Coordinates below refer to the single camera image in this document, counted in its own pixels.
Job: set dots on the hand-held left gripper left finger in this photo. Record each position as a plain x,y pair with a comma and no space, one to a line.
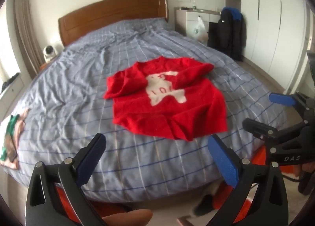
94,152

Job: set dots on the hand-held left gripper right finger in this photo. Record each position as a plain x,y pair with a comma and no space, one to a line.
222,157

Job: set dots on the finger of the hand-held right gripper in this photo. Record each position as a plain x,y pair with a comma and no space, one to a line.
283,99
258,127

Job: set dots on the red sweater with white print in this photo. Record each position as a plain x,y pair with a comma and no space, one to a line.
196,117

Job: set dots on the pile of clothes green pink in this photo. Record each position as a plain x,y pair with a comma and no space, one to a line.
21,120

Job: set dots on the dark clothes pile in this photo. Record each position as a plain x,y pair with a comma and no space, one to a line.
9,80

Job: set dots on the orange fuzzy bed sheet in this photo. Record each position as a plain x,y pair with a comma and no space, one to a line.
258,157

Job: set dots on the grey-blue checked bed blanket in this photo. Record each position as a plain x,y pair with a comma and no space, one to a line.
73,98

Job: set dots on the white wardrobe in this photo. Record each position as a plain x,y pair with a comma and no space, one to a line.
268,19

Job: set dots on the black jacket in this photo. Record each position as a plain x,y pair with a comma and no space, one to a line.
228,36

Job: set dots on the phone in brown case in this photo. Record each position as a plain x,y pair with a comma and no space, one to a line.
11,149

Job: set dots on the blue garment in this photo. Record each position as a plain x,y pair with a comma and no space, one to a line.
236,14

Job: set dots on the white dresser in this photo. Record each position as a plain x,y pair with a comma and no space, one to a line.
12,98

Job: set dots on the wooden nightstand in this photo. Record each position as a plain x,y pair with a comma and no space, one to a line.
45,64

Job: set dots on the white round fan heater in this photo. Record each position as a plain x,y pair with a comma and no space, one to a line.
49,53

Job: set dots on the white plastic bag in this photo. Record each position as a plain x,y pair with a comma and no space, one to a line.
198,30

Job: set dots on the white desk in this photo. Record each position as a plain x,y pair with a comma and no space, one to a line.
189,19

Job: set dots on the clear water bottle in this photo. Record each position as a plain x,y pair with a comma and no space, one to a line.
194,5

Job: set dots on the beige curtain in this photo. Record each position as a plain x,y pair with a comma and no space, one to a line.
24,31

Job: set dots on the wooden headboard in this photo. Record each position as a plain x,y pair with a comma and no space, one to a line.
110,12

